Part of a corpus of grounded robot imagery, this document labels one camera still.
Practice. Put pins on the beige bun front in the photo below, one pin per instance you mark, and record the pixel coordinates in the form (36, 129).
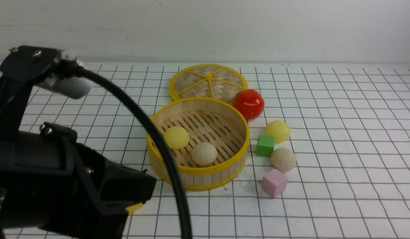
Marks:
(204, 154)

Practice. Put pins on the yellow cube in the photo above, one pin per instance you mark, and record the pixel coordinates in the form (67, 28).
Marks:
(133, 208)

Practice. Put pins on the beige bun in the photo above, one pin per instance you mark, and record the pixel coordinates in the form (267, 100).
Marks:
(283, 159)
(204, 154)

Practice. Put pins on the yellow bun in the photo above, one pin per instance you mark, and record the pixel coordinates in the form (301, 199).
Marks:
(176, 137)
(279, 130)

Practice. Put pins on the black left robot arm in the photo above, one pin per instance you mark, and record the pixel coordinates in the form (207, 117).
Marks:
(50, 181)

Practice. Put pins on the woven bamboo steamer lid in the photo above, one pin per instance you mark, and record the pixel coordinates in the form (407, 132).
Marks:
(212, 81)

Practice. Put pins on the green cube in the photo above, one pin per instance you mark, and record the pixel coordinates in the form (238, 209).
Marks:
(265, 145)

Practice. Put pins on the red tomato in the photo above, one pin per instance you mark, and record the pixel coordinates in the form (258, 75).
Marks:
(249, 103)

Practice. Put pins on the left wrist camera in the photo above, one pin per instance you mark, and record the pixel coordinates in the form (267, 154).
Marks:
(45, 67)

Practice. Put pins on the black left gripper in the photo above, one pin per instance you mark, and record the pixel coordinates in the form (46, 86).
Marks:
(50, 181)

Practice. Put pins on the pink cube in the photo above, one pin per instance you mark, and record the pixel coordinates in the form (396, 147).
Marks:
(274, 183)

